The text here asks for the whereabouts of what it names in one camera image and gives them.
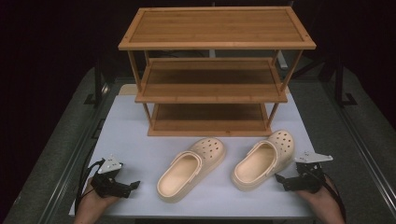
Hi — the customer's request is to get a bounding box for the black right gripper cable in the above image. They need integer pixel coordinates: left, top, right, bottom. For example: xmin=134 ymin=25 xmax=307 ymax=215
xmin=320 ymin=173 xmax=347 ymax=224

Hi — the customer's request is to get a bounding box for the person's left hand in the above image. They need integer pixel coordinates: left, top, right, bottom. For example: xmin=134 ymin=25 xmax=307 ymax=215
xmin=81 ymin=177 xmax=121 ymax=217

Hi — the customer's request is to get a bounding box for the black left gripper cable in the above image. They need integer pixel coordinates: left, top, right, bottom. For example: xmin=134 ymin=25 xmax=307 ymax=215
xmin=74 ymin=158 xmax=106 ymax=216

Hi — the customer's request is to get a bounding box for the dark metal stand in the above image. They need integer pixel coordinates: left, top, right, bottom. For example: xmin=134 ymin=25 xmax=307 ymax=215
xmin=333 ymin=60 xmax=359 ymax=108
xmin=83 ymin=57 xmax=110 ymax=108

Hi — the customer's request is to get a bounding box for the cream foam clog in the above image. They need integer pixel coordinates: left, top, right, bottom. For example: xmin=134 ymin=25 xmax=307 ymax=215
xmin=156 ymin=136 xmax=227 ymax=204
xmin=231 ymin=129 xmax=296 ymax=192

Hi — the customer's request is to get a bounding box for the white stand base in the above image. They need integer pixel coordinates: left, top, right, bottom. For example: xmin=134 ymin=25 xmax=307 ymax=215
xmin=276 ymin=49 xmax=290 ymax=70

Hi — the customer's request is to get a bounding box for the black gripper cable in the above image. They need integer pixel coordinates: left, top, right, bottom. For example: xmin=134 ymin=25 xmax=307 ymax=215
xmin=320 ymin=173 xmax=347 ymax=224
xmin=74 ymin=158 xmax=106 ymax=216

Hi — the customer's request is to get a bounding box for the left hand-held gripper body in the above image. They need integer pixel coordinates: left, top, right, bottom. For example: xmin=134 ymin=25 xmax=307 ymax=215
xmin=90 ymin=154 xmax=132 ymax=199

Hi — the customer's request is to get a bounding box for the person's right hand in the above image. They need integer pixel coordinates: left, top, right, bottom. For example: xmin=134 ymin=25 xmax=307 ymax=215
xmin=294 ymin=175 xmax=340 ymax=216

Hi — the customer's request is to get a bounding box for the three-tier wooden shoe rack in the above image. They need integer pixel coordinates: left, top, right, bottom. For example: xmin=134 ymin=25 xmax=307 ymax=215
xmin=117 ymin=6 xmax=318 ymax=138

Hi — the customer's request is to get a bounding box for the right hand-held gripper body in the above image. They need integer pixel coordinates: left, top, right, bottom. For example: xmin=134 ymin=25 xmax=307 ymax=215
xmin=294 ymin=150 xmax=334 ymax=194

